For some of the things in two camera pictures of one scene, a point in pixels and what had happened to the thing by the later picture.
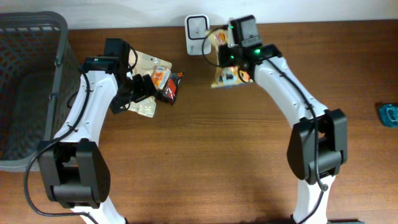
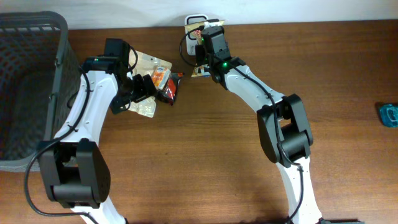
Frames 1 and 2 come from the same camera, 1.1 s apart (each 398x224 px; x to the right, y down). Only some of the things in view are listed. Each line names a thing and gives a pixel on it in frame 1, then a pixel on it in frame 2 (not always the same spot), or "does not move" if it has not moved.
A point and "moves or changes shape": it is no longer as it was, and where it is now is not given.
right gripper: [224, 60] to [202, 58]
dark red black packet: [169, 91] does not move
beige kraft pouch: [146, 63] does not move
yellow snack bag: [226, 76] moves or changes shape
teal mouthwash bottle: [388, 115] does not move
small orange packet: [160, 74] does not move
